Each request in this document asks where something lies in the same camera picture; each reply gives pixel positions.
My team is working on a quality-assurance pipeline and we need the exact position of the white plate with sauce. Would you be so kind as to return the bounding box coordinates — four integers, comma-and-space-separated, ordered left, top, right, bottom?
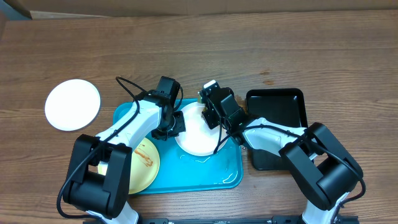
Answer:
44, 79, 101, 131

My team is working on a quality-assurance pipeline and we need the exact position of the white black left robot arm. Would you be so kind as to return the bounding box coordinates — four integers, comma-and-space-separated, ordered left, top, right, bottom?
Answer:
56, 88, 185, 223

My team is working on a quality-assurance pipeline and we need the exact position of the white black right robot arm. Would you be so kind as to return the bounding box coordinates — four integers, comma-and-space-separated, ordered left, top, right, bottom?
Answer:
199, 86, 366, 223

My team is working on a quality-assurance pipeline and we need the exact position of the teal plastic tray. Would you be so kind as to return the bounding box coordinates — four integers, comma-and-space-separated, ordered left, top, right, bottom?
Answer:
111, 98, 244, 195

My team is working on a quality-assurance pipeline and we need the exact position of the black water tray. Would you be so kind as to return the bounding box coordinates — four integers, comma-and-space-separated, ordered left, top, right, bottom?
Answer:
246, 88, 308, 170

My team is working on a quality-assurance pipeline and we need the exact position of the yellow green plate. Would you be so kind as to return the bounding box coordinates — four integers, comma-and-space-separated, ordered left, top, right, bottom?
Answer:
97, 137, 161, 195

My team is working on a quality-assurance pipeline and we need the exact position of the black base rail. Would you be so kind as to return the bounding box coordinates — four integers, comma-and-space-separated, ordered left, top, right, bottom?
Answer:
136, 215, 360, 224

